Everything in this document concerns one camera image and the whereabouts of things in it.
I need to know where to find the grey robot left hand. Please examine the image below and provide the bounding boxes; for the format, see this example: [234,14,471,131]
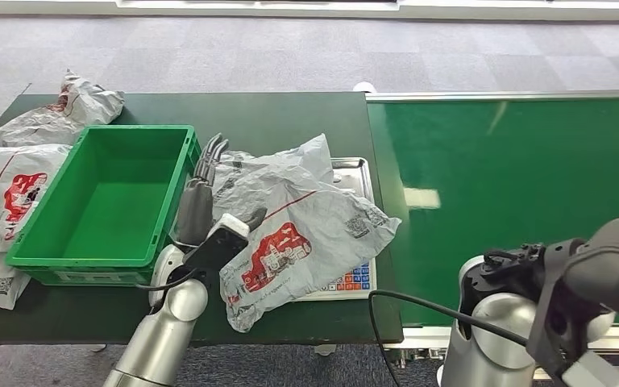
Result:
[172,133,268,253]

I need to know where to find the large grey mailer red logo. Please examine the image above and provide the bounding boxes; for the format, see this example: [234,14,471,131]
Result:
[210,133,402,335]

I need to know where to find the green conveyor belt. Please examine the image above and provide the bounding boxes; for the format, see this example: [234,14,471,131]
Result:
[365,89,619,375]

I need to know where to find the green plastic crate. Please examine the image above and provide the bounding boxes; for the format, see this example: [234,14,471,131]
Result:
[3,124,202,288]

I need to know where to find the small crumpled grey mailer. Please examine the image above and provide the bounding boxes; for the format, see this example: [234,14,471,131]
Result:
[0,69,127,149]

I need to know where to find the silver scale with keypad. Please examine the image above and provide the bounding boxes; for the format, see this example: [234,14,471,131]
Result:
[293,157,378,303]

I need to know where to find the flat grey mailer red logo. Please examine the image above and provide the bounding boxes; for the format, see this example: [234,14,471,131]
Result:
[0,143,73,253]

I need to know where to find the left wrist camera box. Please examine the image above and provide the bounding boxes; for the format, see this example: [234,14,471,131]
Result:
[184,213,251,273]

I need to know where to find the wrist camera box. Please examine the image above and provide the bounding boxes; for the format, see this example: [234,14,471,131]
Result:
[560,349,619,387]
[184,213,251,273]

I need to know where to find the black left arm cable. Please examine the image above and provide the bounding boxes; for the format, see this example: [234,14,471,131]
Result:
[135,267,199,293]

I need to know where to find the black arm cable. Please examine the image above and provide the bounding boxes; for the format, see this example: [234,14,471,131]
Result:
[368,289,530,387]
[135,267,199,293]

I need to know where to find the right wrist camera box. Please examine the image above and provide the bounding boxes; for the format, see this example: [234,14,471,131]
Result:
[560,349,619,387]

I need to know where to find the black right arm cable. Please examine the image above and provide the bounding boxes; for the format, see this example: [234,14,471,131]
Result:
[368,289,530,387]

